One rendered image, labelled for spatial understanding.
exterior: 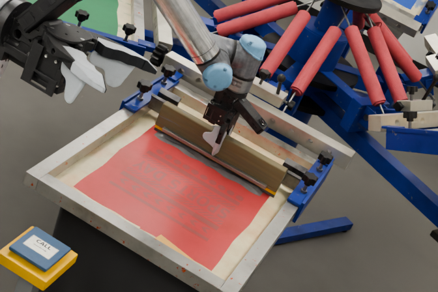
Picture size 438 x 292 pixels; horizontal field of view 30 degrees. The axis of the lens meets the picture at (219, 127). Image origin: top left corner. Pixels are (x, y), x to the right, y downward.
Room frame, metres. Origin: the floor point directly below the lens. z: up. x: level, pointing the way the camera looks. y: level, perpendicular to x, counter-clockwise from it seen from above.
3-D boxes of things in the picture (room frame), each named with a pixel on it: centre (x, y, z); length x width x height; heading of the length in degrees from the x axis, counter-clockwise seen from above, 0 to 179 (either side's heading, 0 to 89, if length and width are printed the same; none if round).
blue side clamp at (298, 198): (2.09, -0.31, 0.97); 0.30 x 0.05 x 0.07; 167
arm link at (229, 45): (2.01, 0.09, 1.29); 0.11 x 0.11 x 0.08; 16
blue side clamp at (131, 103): (2.21, 0.23, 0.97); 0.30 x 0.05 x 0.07; 167
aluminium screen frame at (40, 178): (1.92, 0.01, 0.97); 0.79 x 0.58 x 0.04; 167
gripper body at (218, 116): (2.05, 0.01, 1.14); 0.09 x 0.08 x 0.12; 77
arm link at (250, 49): (2.05, 0.01, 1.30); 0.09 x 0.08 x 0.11; 106
